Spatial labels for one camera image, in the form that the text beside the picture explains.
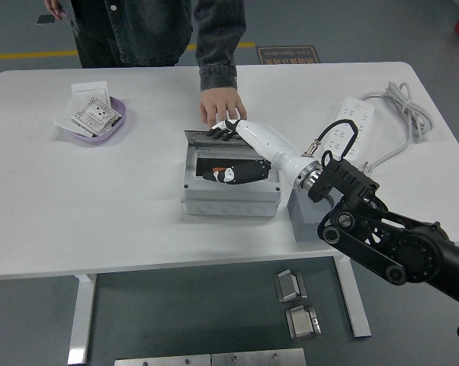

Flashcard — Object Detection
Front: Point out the white wall switch plate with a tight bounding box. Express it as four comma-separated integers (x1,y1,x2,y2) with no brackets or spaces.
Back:
70,81,111,106

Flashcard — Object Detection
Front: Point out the plain white panel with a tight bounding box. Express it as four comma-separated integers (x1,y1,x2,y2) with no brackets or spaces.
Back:
54,97,95,139

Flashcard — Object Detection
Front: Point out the white power strip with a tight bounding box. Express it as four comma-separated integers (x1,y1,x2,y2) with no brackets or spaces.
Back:
319,96,376,163

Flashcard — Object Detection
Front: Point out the metal base plate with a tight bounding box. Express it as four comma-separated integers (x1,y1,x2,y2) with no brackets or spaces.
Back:
210,347,307,366
114,354,212,366

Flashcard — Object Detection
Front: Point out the grey power strip cable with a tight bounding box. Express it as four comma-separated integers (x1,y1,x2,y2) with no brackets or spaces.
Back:
361,81,433,171

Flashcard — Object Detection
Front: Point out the person's right hand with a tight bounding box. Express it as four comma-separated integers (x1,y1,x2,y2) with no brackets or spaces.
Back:
43,0,67,21

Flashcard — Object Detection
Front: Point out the person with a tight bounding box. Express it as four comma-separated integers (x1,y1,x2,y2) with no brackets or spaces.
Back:
42,0,248,92

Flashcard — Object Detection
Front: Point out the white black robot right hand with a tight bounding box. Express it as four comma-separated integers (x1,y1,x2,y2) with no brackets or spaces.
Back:
202,118,315,188

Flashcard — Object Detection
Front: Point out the grey cube with round hole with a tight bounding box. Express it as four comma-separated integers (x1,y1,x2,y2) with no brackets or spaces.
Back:
287,188,329,243

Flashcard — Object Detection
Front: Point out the person's left hand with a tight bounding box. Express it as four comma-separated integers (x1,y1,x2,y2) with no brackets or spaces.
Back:
199,88,249,126

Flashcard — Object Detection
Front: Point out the small metal block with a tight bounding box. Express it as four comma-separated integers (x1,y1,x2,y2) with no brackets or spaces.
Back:
274,268,309,304
285,304,323,342

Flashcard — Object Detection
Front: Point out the printed white socket panel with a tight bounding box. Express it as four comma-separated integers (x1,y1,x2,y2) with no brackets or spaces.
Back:
71,97,124,137

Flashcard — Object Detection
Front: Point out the purple plastic tray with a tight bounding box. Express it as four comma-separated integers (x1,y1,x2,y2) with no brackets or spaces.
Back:
59,95,127,146

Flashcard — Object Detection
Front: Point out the grey junction box clear lid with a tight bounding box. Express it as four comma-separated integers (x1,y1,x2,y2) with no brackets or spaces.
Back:
180,129,283,218

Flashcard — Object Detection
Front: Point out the brown floor sign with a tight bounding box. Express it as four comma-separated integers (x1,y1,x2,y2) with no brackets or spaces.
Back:
255,45,320,65

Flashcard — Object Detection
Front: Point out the white table leg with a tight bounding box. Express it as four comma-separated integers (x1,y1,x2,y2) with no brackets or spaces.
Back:
66,273,98,366
335,254,373,339

